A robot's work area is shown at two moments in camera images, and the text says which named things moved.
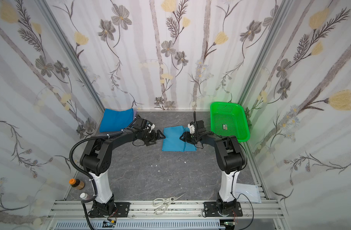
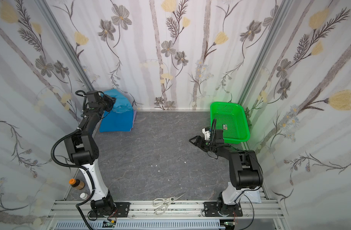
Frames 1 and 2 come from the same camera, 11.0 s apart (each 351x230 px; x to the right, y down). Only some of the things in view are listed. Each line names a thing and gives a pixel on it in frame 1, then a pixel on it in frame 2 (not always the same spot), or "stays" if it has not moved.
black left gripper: [153, 135] → [108, 103]
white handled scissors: [164, 203] stays
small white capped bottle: [84, 196] stays
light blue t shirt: [172, 143] → [122, 104]
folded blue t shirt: [113, 120] stays
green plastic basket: [228, 119] stays
